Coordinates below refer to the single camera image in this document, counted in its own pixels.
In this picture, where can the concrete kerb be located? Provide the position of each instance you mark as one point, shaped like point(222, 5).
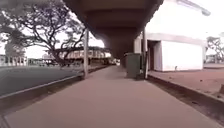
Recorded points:
point(40, 90)
point(186, 91)

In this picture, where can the brown walkway canopy roof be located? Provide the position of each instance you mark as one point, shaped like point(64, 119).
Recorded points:
point(113, 20)

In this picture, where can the white block building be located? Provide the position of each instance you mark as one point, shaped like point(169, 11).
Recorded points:
point(180, 53)

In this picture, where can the red bare ground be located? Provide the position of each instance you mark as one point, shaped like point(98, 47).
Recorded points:
point(200, 80)

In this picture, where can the long low building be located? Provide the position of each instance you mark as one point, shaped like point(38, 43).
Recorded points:
point(91, 54)

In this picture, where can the green bin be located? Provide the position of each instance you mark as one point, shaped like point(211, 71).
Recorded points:
point(133, 65)

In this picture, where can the wide spreading tree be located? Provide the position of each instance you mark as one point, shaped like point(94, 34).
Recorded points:
point(59, 59)

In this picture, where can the grass lawn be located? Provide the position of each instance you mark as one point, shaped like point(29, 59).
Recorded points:
point(26, 78)

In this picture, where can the reddish concrete path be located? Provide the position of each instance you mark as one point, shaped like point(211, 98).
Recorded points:
point(110, 100)

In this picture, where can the canopy support post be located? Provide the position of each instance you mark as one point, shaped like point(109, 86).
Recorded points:
point(86, 53)
point(145, 53)

